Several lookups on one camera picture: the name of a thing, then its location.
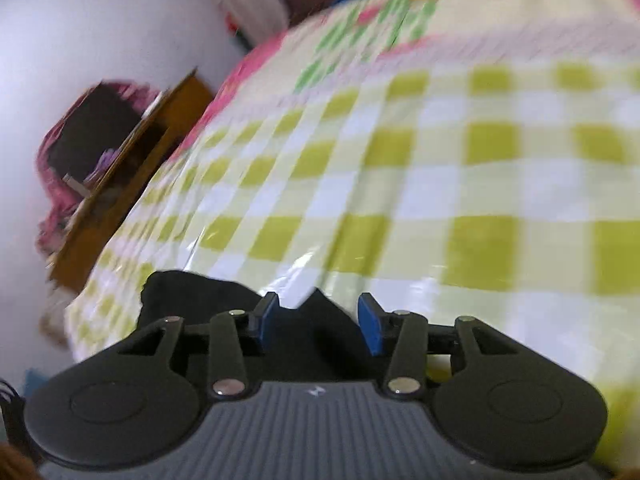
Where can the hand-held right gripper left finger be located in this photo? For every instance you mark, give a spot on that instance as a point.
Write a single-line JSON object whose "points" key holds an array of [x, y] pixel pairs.
{"points": [[265, 320]]}

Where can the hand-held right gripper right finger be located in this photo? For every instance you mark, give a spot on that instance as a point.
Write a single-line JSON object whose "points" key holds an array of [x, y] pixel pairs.
{"points": [[372, 327]]}

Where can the black pants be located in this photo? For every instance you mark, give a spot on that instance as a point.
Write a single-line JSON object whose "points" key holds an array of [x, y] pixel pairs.
{"points": [[310, 340]]}

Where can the checked floral bedsheet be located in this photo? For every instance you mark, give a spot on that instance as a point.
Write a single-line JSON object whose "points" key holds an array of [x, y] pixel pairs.
{"points": [[425, 185]]}

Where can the wooden desk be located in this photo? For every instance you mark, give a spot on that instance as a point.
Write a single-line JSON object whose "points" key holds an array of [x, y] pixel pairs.
{"points": [[100, 225]]}

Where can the cardboard box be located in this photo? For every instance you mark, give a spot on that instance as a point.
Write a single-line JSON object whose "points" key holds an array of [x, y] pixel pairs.
{"points": [[54, 322]]}

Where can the small white box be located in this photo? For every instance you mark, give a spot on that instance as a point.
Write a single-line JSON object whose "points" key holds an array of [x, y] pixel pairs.
{"points": [[76, 185]]}

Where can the blue foam mat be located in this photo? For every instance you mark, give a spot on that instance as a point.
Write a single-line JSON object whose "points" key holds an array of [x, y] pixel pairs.
{"points": [[34, 376]]}

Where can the pink cloth covered monitor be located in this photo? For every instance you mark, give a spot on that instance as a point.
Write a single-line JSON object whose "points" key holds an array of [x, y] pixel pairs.
{"points": [[55, 205]]}

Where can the black television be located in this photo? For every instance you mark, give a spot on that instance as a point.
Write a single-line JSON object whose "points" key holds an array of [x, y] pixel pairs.
{"points": [[95, 130]]}

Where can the red and green bag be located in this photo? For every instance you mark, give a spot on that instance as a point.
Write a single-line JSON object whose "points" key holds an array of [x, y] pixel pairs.
{"points": [[232, 22]]}

